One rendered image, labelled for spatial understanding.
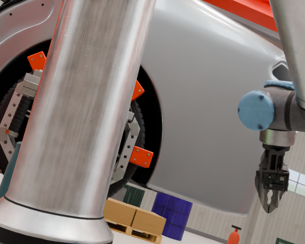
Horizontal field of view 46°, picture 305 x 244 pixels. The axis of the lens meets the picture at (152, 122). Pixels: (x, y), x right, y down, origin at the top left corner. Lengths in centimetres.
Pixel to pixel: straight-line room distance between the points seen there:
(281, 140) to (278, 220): 1143
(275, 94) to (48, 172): 59
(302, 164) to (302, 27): 1218
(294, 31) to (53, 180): 44
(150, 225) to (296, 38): 537
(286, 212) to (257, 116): 1170
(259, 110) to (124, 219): 503
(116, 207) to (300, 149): 826
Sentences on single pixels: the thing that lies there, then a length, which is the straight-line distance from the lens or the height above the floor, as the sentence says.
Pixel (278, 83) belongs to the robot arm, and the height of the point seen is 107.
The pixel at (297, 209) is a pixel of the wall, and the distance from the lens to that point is 1273.
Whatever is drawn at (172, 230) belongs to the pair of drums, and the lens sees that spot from 756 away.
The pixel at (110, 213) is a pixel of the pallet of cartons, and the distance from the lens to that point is 571.
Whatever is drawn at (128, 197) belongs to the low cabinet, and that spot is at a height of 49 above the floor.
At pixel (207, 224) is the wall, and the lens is 1137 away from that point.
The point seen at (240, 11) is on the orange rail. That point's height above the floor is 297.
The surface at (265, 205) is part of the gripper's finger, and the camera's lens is 111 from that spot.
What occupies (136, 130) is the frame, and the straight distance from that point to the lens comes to 156.
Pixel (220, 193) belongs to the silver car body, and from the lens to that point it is 175.
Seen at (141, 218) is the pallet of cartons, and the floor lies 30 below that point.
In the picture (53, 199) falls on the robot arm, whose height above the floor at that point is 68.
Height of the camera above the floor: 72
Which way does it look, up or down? 10 degrees up
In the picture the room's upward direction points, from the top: 19 degrees clockwise
